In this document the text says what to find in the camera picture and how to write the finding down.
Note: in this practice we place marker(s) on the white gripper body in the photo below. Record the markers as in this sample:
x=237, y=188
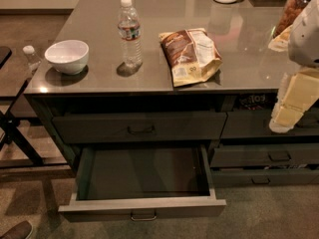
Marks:
x=306, y=39

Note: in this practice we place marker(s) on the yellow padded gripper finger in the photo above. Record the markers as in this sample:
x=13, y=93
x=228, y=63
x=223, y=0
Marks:
x=297, y=95

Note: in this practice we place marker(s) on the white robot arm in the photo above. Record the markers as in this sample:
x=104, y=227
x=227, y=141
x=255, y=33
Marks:
x=298, y=92

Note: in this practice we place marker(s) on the dark snack packet in drawer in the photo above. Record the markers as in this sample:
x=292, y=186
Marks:
x=255, y=101

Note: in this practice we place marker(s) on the clear jar of snacks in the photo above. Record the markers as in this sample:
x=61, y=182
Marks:
x=291, y=10

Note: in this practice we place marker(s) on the brown yellow snack bag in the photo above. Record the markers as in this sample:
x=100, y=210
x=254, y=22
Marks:
x=192, y=56

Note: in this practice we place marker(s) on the grey cabinet island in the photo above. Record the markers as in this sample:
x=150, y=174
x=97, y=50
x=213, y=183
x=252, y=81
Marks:
x=241, y=33

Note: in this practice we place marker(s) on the clear plastic water bottle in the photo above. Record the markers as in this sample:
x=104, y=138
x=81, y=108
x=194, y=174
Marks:
x=129, y=27

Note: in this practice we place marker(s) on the white ceramic bowl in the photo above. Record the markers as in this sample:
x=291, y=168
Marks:
x=68, y=57

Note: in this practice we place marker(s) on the small bottle white cap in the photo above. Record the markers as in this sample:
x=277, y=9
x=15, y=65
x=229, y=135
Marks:
x=34, y=61

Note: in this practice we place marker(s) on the dark side table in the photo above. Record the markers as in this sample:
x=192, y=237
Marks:
x=19, y=109

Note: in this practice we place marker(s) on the dark shoe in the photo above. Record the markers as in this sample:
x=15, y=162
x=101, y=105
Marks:
x=23, y=230

